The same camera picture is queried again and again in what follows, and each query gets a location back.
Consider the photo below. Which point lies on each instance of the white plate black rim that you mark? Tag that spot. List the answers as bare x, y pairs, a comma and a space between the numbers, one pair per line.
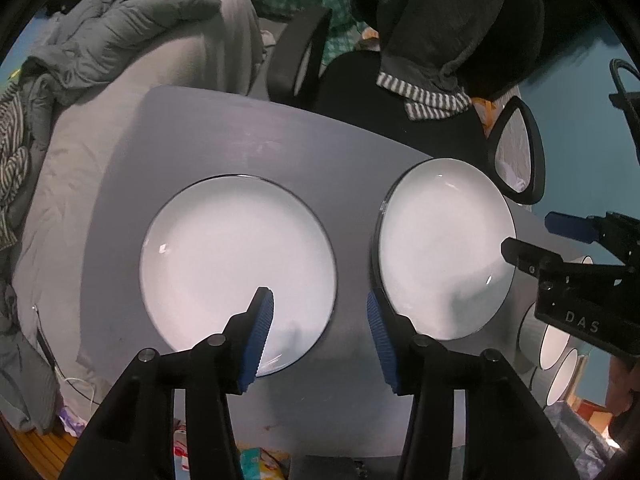
440, 240
225, 250

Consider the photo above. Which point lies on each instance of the black garment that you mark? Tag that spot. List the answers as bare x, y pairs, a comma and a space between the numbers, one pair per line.
520, 35

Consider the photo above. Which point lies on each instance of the red cardboard box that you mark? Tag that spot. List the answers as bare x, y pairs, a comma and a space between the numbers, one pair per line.
590, 409

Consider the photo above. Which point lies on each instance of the striped cloth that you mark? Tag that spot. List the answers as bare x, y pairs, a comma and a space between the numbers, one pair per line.
12, 160

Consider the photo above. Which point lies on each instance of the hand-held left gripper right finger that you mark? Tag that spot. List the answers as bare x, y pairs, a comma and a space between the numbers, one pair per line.
382, 350

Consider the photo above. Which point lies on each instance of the grey puffy jacket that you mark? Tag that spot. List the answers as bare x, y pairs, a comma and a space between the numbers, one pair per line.
115, 35

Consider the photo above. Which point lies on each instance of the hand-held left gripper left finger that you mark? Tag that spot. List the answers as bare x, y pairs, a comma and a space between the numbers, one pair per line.
257, 345

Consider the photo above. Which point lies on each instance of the colourful patterned bag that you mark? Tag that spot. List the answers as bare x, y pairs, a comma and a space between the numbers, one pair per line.
260, 462

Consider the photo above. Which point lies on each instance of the grey plastic sheet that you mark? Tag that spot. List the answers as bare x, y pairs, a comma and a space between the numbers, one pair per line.
575, 440

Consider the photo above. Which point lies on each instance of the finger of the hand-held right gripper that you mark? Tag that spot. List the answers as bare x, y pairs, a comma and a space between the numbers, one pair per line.
525, 255
570, 224

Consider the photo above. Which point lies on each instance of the dark grey garment striped hem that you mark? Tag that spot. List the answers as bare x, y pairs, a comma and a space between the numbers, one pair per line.
440, 20

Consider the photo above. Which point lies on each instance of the light grey blanket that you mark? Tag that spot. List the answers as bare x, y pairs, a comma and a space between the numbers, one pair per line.
75, 160

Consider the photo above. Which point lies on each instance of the black office chair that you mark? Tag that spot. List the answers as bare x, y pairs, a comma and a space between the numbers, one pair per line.
350, 90

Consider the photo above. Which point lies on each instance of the person's right hand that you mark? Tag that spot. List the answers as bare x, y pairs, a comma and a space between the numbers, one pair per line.
622, 385

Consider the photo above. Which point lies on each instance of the white bowl black rim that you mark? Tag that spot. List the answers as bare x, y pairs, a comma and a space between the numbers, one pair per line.
586, 260
567, 377
552, 345

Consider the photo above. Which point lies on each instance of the purple patterned wrapper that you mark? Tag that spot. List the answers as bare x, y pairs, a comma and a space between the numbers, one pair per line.
70, 420

